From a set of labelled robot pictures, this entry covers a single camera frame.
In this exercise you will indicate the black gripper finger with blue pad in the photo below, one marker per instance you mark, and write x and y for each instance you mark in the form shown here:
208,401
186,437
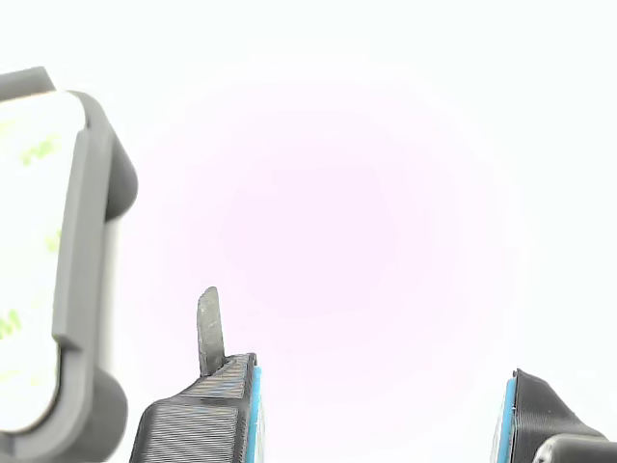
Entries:
544,424

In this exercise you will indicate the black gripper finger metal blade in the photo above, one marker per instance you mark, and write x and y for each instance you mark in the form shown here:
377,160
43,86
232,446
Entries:
202,424

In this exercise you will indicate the brown printed tape liner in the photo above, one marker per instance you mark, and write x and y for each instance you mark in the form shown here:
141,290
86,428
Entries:
29,241

